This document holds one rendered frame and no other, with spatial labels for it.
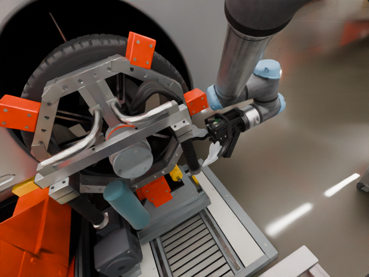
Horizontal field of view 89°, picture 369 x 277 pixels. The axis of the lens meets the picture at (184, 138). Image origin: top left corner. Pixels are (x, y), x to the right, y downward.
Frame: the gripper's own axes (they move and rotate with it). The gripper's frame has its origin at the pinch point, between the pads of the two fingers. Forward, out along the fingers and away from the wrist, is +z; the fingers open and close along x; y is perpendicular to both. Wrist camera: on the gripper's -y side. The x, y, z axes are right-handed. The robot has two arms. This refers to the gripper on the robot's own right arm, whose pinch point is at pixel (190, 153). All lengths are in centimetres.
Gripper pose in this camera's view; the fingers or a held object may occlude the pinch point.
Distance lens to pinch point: 59.6
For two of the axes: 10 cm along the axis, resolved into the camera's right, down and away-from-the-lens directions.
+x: 4.1, 5.1, -7.5
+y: -2.5, -7.3, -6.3
